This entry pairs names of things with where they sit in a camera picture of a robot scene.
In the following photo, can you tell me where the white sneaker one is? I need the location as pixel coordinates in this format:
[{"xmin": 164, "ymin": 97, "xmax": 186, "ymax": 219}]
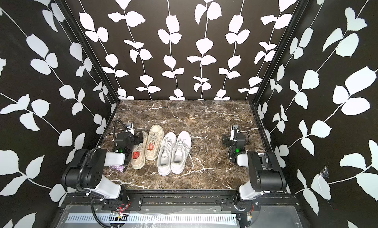
[
  {"xmin": 171, "ymin": 131, "xmax": 192, "ymax": 174},
  {"xmin": 157, "ymin": 132, "xmax": 177, "ymax": 176}
]

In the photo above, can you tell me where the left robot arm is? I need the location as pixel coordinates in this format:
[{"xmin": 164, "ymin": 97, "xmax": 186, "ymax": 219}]
[{"xmin": 62, "ymin": 119, "xmax": 147, "ymax": 199}]

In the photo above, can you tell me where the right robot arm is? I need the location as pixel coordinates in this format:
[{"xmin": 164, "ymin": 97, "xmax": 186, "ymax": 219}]
[{"xmin": 222, "ymin": 129, "xmax": 286, "ymax": 200}]

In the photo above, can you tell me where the beige sneaker left one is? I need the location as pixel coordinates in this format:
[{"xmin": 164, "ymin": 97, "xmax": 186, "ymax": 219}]
[{"xmin": 131, "ymin": 131, "xmax": 148, "ymax": 170}]

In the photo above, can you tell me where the beige sneaker one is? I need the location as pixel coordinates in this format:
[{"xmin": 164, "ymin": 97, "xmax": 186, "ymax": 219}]
[
  {"xmin": 145, "ymin": 125, "xmax": 164, "ymax": 161},
  {"xmin": 131, "ymin": 131, "xmax": 148, "ymax": 170}
]

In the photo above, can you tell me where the beige sneaker right one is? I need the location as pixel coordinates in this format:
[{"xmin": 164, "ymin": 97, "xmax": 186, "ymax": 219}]
[{"xmin": 145, "ymin": 125, "xmax": 164, "ymax": 161}]

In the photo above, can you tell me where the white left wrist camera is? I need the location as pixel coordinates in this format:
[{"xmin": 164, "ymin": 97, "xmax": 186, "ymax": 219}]
[{"xmin": 125, "ymin": 123, "xmax": 134, "ymax": 134}]

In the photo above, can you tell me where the white slotted cable duct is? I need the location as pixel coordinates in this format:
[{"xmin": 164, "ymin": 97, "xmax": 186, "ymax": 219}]
[{"xmin": 64, "ymin": 213, "xmax": 238, "ymax": 226}]

